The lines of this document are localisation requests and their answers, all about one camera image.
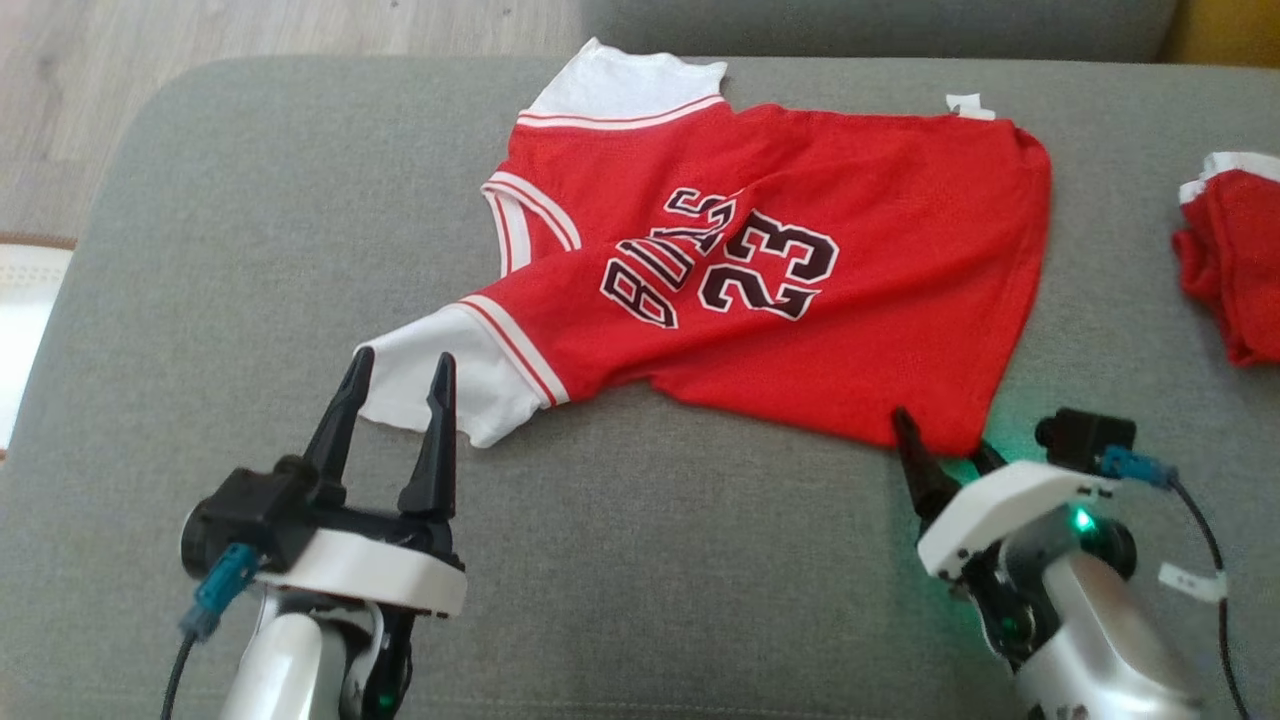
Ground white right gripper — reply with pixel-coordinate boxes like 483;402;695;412
892;407;1119;581

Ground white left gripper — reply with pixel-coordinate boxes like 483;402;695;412
255;346;467;619

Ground red number 23 jersey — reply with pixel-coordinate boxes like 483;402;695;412
355;38;1053;459

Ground red shorts with white band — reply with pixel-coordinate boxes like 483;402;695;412
1172;150;1280;368

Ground grey sofa seat cushion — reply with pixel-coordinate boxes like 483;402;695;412
0;55;1280;720

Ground white rug with brown edge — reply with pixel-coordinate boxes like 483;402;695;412
0;232;79;461

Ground grey sofa back cushion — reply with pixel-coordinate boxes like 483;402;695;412
580;0;1181;63

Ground yellow cushion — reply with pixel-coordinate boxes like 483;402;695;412
1160;0;1280;69

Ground teal right cable connector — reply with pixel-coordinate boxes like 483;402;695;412
1098;445;1179;491

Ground teal cable connector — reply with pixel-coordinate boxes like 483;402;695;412
1098;445;1179;491
180;543;261;641

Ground teal left cable connector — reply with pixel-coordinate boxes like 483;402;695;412
180;543;261;641

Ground white cable label tag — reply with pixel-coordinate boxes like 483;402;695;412
1158;563;1228;604

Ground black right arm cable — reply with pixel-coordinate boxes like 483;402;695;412
1170;480;1251;720

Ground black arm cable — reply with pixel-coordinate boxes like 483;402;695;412
160;630;197;720
1170;480;1251;720

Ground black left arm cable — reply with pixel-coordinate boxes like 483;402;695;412
160;630;197;720

